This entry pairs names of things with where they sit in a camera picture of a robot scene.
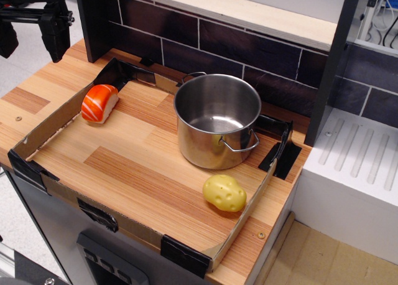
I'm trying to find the dark grey shelf frame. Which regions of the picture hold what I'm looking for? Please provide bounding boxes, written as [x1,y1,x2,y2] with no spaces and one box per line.
[77,0,359,146]

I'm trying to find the cardboard fence with black tape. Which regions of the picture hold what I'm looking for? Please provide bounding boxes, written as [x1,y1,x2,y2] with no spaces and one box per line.
[1,55,311,284]

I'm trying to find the stainless steel pot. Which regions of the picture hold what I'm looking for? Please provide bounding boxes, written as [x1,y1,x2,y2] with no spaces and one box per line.
[174,72,261,170]

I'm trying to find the salmon sushi toy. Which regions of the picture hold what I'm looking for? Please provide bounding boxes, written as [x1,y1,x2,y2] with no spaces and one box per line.
[81,84,119,124]

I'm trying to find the white sink drainboard unit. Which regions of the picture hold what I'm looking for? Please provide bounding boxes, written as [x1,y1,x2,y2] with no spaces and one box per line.
[292,109,397,263]

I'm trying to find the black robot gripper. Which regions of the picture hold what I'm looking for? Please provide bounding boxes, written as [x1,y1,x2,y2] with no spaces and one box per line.
[1,0,75,63]

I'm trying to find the yellow potato toy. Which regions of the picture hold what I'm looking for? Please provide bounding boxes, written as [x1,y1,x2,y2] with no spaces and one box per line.
[202,174,247,212]

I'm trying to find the white cables in background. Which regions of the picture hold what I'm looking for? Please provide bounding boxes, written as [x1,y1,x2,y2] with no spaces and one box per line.
[360,0,398,48]

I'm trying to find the black oven control panel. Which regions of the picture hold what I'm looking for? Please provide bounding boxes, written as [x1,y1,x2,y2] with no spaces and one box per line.
[76,230,150,285]

